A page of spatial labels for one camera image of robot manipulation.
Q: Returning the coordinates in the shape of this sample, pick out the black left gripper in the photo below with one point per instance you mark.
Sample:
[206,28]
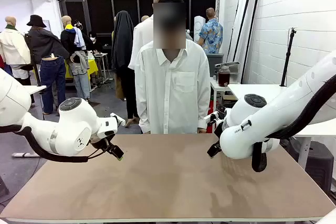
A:
[101,142]

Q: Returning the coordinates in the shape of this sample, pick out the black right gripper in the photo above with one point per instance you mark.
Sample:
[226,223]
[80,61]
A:
[218,132]

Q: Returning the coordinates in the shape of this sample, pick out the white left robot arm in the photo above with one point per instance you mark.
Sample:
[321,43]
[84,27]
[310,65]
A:
[73,121]

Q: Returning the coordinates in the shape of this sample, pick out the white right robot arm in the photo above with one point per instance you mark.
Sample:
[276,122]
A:
[262,121]

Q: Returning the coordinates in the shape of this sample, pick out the person's left hand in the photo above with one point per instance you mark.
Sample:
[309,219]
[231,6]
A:
[202,130]

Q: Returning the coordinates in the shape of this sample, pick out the large white side table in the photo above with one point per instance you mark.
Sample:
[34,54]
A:
[252,90]

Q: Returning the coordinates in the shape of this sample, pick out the person in white shirt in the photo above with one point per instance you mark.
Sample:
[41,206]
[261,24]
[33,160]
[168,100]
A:
[170,90]

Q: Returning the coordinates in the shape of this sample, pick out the glass jar with dark liquid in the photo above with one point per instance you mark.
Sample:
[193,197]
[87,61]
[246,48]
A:
[224,77]

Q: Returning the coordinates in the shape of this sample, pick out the grey box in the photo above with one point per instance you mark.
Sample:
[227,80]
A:
[215,64]

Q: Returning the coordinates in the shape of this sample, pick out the yellow table cloth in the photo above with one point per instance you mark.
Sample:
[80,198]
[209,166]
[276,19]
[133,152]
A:
[93,66]

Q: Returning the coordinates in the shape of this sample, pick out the dark blue jeans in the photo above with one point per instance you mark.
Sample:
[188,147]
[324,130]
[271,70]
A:
[52,79]

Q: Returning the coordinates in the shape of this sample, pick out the small white work table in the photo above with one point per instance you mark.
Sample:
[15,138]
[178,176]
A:
[101,55]

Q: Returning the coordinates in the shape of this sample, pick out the white table with T-foot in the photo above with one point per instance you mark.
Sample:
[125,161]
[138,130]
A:
[35,89]

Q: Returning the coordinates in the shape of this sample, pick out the black plastic stool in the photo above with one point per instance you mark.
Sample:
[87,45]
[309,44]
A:
[317,163]

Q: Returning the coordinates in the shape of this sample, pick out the mannequin with black hooded cloak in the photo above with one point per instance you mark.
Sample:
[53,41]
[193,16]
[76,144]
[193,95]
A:
[122,40]

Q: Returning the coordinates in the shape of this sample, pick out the person with white face mask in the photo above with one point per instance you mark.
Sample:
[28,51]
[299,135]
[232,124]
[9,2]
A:
[94,41]

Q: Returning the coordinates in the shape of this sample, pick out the mannequin with white shirt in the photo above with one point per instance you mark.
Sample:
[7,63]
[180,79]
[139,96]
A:
[140,40]

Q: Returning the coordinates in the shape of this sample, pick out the man in blue floral shirt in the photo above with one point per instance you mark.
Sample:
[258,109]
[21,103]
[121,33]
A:
[211,35]

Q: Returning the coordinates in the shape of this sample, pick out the black metal stand foot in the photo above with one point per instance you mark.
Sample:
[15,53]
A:
[3,187]

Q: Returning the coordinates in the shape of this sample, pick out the black framed white panel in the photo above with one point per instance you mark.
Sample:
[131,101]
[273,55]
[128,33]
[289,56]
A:
[240,24]
[249,37]

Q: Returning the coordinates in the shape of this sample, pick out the black tripod stand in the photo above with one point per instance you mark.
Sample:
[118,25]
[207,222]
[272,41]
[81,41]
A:
[288,56]

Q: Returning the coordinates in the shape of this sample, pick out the mannequin with yellow scarf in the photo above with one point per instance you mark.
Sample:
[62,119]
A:
[69,40]

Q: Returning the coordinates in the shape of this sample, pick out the mannequin with dark jacket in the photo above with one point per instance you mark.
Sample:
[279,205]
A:
[44,43]

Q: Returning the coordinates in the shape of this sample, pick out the bare mannequin head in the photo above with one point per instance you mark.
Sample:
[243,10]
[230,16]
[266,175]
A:
[145,19]

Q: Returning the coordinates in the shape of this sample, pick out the mannequin with cream coat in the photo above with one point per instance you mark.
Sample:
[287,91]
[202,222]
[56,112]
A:
[13,48]

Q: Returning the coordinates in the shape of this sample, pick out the black bucket hat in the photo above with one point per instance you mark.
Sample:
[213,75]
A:
[36,21]

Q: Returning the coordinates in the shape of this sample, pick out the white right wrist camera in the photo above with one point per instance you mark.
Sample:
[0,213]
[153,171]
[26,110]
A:
[214,119]

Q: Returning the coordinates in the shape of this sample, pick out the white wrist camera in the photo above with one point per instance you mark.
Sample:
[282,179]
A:
[214,119]
[118,119]

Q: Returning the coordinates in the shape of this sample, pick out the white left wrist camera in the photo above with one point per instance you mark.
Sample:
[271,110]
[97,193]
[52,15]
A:
[118,119]

